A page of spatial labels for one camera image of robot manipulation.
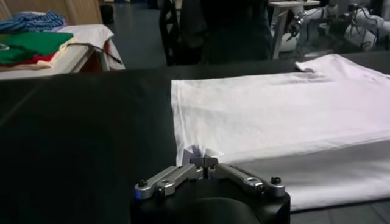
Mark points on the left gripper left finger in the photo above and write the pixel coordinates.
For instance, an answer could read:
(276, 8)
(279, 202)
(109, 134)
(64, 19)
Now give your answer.
(170, 179)

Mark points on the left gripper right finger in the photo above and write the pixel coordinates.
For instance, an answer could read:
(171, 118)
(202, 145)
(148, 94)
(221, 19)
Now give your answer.
(243, 179)

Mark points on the white T-shirt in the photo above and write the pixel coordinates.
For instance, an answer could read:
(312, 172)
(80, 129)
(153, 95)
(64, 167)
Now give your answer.
(274, 106)

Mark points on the black table cover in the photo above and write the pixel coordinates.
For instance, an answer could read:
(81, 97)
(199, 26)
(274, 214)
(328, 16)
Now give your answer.
(76, 137)

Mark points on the standing person in black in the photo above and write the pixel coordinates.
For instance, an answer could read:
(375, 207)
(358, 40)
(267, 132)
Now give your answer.
(231, 36)

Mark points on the black office chair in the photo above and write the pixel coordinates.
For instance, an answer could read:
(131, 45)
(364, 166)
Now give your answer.
(169, 30)

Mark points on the white folding side table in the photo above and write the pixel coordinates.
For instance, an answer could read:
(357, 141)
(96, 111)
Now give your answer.
(61, 65)

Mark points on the white standing desk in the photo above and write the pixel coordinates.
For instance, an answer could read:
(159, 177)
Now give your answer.
(278, 24)

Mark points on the white draped cloth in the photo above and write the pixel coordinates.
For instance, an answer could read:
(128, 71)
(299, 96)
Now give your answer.
(88, 33)

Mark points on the black waste bin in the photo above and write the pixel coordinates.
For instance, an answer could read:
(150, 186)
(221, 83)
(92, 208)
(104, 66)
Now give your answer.
(106, 13)

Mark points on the red folded garment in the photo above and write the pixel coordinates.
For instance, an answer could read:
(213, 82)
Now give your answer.
(39, 58)

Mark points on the white wheeled humanoid robot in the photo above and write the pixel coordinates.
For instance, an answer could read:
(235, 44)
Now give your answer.
(359, 33)

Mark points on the green folded shirt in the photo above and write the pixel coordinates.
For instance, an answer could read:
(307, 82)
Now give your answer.
(36, 42)

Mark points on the bamboo folding screen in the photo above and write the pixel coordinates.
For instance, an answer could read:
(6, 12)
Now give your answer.
(79, 10)

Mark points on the blue striped garment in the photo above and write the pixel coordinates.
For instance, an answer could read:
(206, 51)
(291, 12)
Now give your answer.
(33, 21)

